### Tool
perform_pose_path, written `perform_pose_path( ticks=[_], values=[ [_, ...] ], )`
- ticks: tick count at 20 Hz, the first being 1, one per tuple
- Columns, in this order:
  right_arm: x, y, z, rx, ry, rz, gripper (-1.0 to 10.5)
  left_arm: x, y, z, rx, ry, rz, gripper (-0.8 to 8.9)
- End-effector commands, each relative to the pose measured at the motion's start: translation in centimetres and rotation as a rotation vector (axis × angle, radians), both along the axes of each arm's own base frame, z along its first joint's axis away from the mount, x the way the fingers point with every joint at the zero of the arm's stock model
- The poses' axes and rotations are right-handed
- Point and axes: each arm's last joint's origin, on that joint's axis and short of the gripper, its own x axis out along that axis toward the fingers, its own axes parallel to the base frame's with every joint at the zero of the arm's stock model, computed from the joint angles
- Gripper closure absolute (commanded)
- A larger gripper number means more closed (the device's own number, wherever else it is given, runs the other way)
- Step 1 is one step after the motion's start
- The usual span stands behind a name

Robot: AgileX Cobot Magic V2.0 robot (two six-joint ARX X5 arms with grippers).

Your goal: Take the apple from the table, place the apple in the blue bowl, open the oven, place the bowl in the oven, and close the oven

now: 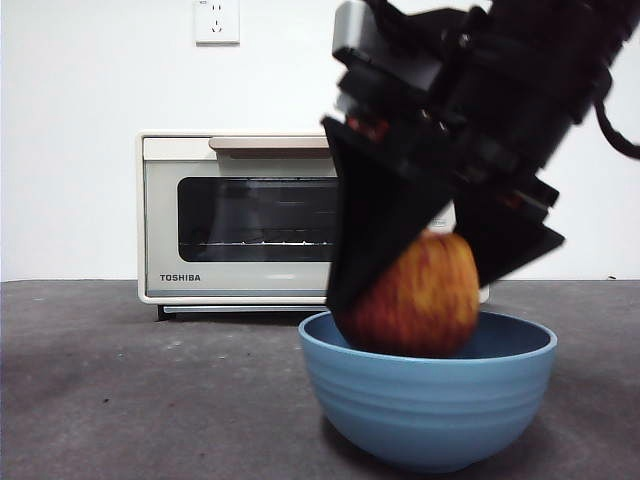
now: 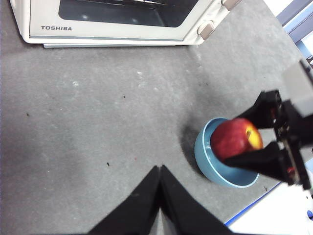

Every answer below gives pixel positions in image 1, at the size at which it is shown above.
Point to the white Toshiba toaster oven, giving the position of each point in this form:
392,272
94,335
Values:
160,210

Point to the blue ribbed bowl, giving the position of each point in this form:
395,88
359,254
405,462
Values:
430,410

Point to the red yellow apple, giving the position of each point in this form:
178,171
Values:
425,305

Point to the white wall socket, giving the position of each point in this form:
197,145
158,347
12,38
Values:
216,22

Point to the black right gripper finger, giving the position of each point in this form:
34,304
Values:
510,245
370,215

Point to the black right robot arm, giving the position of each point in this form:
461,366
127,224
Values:
550,65

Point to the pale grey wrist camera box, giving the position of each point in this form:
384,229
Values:
365,35

